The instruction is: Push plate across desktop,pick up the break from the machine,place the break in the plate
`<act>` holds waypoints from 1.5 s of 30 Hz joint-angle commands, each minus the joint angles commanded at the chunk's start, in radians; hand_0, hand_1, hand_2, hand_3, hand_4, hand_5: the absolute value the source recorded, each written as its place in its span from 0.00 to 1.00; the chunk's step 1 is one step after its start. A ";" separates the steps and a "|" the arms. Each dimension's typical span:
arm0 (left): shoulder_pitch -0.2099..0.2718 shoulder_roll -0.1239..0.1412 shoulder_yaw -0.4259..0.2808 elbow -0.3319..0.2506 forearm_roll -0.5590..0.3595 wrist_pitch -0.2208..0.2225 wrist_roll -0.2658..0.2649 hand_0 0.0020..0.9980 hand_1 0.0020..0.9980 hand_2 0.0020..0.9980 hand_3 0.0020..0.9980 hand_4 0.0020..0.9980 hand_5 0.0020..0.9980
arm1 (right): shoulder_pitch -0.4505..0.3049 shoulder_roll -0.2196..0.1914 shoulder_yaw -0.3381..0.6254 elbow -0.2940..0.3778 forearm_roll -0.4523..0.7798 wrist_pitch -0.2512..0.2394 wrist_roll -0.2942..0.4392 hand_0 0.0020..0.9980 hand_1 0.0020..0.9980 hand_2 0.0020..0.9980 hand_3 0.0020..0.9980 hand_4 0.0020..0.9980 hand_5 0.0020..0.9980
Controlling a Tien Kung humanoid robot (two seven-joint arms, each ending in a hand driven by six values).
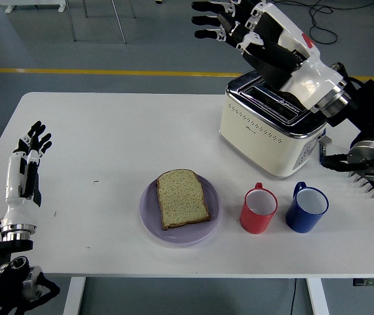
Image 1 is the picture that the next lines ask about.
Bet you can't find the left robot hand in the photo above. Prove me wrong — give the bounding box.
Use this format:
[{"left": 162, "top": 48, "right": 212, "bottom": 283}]
[{"left": 1, "top": 120, "right": 52, "bottom": 228}]

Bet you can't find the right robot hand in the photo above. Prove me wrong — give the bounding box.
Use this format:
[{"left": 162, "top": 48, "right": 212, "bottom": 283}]
[{"left": 192, "top": 0, "right": 348, "bottom": 112}]

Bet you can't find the purple plastic plate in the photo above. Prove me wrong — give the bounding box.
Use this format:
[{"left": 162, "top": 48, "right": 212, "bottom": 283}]
[{"left": 139, "top": 173, "right": 222, "bottom": 247}]

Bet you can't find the brown bread slice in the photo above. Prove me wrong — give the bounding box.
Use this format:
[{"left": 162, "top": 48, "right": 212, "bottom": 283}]
[{"left": 156, "top": 169, "right": 213, "bottom": 231}]

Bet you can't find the blue marker pen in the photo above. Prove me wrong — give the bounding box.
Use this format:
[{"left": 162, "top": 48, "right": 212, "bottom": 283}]
[{"left": 317, "top": 129, "right": 329, "bottom": 165}]

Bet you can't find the cream chrome toaster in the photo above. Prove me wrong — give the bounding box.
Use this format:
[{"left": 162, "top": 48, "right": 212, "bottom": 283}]
[{"left": 218, "top": 70, "right": 333, "bottom": 180}]

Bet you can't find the white table leg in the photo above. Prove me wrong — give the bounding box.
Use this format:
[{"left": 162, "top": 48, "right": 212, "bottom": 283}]
[
  {"left": 62, "top": 277, "right": 86, "bottom": 315},
  {"left": 306, "top": 278, "right": 329, "bottom": 315}
]

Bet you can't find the metal toast rack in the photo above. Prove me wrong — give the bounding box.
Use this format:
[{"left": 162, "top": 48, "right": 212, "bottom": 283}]
[{"left": 347, "top": 172, "right": 374, "bottom": 200}]

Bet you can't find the blue mug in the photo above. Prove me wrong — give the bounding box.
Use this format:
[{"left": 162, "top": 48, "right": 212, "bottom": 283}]
[{"left": 285, "top": 182, "right": 329, "bottom": 234}]

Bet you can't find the red mug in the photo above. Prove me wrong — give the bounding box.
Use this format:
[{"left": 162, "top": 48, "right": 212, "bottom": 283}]
[{"left": 239, "top": 182, "right": 279, "bottom": 236}]

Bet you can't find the white furniture base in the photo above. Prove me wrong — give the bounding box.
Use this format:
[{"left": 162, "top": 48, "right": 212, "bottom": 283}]
[{"left": 0, "top": 0, "right": 67, "bottom": 13}]

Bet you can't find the black floor cable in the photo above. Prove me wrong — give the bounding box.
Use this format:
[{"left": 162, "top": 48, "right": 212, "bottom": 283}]
[{"left": 287, "top": 0, "right": 374, "bottom": 44}]

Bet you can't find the metal chair frame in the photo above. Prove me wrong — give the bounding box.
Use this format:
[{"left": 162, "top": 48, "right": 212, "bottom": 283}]
[{"left": 65, "top": 0, "right": 137, "bottom": 44}]

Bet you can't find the black cable under table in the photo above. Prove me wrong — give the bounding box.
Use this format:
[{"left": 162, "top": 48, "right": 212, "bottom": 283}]
[{"left": 288, "top": 278, "right": 298, "bottom": 315}]

